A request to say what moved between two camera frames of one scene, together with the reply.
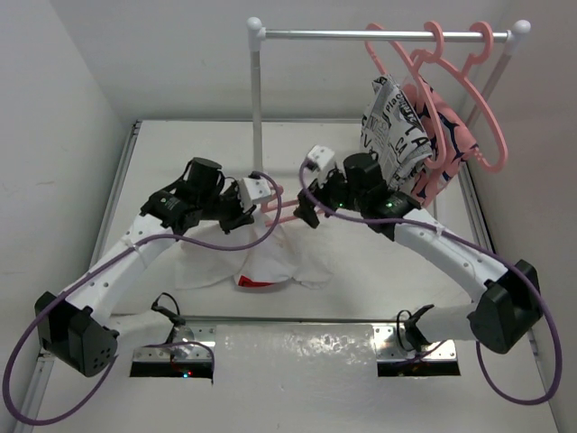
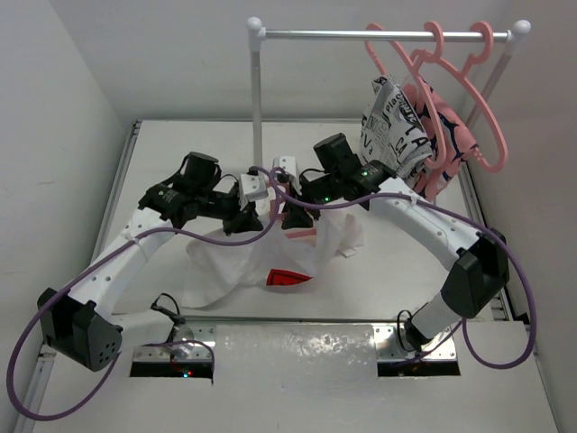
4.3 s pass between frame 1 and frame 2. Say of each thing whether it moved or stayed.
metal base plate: stayed
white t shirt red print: moved
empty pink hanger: stayed
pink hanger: moved
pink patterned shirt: stayed
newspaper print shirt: stayed
